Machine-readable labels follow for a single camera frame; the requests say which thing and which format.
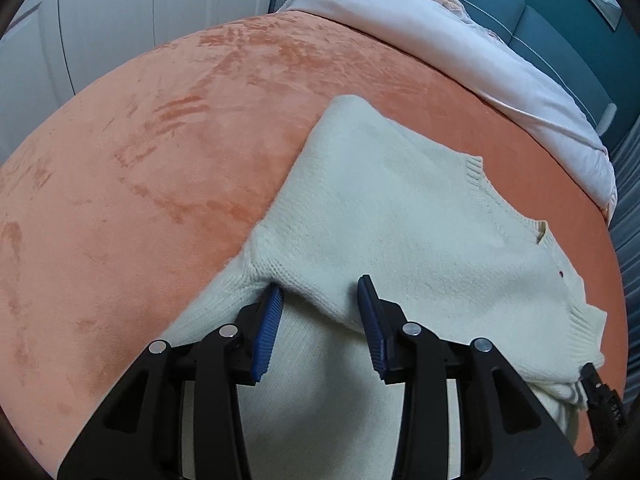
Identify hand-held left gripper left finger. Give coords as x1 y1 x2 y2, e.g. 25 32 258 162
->
57 282 286 480

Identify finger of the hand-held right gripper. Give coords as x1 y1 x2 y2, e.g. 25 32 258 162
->
580 362 624 441

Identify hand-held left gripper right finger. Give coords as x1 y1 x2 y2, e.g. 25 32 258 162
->
356 275 587 480

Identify cream knitted sweater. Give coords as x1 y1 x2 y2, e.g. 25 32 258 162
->
161 95 608 480

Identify orange velvet blanket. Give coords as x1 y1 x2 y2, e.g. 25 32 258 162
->
0 9 629 480

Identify white duvet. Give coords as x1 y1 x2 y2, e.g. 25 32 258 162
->
276 0 617 221

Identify pink ruffled pillow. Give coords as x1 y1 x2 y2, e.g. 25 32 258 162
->
405 0 506 43

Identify teal upholstered headboard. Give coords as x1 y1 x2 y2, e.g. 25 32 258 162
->
359 0 632 126

